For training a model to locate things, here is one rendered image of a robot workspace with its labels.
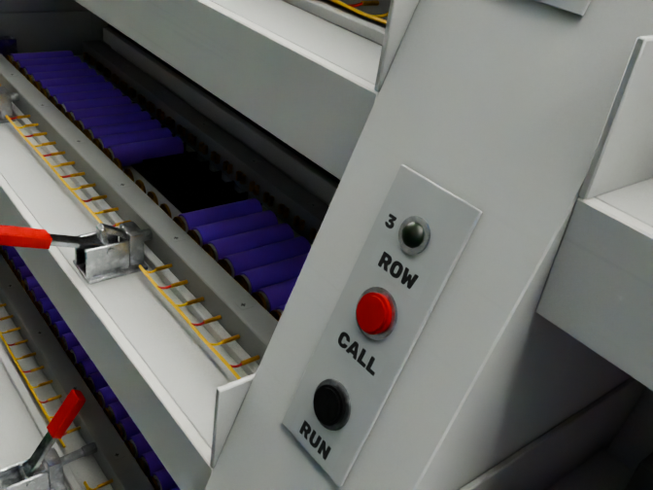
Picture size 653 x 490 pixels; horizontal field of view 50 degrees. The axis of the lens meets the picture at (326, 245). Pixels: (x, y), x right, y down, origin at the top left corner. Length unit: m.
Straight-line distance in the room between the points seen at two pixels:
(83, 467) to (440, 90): 0.43
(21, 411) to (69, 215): 0.19
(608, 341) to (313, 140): 0.16
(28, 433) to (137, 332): 0.22
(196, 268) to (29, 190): 0.19
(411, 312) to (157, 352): 0.19
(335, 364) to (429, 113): 0.10
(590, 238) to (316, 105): 0.14
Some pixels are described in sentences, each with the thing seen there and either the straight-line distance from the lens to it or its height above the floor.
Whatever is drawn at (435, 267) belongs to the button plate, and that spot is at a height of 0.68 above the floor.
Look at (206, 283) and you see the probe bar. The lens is 0.42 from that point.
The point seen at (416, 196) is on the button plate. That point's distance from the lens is 0.26.
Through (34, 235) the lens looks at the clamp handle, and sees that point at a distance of 0.44.
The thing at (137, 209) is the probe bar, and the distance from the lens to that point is 0.50.
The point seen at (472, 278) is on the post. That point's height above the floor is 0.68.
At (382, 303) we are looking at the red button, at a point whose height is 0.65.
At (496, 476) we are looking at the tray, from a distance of 0.31.
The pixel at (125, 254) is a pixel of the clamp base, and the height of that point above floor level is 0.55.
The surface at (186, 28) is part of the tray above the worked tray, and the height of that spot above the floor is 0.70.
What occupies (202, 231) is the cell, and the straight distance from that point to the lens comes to 0.48.
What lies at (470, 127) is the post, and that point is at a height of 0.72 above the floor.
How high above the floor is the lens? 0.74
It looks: 17 degrees down
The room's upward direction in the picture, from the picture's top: 24 degrees clockwise
